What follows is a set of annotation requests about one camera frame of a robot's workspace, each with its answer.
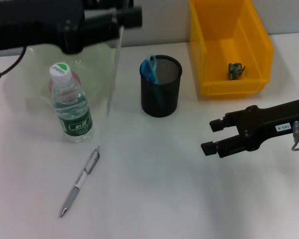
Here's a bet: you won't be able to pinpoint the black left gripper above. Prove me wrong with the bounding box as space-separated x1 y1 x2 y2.
0 0 144 55

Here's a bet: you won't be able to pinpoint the green glass fruit bowl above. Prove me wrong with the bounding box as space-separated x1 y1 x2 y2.
16 41 115 108

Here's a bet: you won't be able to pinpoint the black mesh pen cup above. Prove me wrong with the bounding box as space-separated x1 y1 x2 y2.
139 55 183 118

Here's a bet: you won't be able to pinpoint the clear bottle green label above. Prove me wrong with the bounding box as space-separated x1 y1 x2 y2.
49 62 95 143

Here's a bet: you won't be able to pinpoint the silver pen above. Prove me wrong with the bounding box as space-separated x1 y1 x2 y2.
57 145 101 219

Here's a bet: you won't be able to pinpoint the blue scissors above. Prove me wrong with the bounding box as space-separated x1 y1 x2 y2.
141 55 166 109

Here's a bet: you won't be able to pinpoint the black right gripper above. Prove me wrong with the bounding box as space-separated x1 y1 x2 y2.
200 97 299 159

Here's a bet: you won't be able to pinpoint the clear plastic ruler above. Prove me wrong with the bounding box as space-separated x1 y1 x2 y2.
106 26 127 118

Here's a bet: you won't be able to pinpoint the yellow plastic bin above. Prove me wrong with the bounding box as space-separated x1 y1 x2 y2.
188 0 274 98

